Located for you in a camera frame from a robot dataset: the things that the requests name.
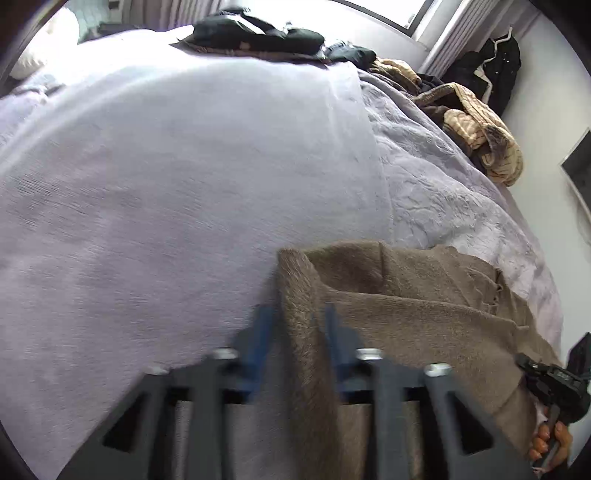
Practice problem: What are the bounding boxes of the person's right hand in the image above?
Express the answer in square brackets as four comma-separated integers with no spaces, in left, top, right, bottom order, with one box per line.
[528,421,573,473]

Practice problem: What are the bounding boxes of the lavender bed cover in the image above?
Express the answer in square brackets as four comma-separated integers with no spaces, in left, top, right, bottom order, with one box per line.
[1,30,559,479]

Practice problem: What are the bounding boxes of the brown knit sweater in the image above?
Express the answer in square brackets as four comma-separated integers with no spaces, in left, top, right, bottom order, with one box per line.
[277,241,557,479]

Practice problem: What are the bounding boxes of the hanging dark coats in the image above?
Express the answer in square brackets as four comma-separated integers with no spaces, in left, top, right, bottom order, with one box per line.
[442,27,522,116]

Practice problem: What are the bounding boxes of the wall mounted television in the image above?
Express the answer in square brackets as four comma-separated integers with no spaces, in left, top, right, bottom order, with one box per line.
[560,128,591,220]

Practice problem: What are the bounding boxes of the grey window curtain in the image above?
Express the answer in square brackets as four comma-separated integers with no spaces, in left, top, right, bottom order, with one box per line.
[419,0,540,78]

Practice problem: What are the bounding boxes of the white round pillow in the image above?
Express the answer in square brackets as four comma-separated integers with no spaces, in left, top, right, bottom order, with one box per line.
[9,7,79,80]

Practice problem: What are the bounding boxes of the window with dark frame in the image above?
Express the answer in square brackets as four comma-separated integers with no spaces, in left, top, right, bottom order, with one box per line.
[335,0,434,36]

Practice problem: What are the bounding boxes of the black clothes pile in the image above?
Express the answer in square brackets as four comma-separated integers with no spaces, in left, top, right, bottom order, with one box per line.
[175,7,377,71]

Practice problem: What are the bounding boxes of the beige striped clothes pile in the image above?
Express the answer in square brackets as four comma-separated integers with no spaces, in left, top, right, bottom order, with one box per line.
[369,58,524,186]

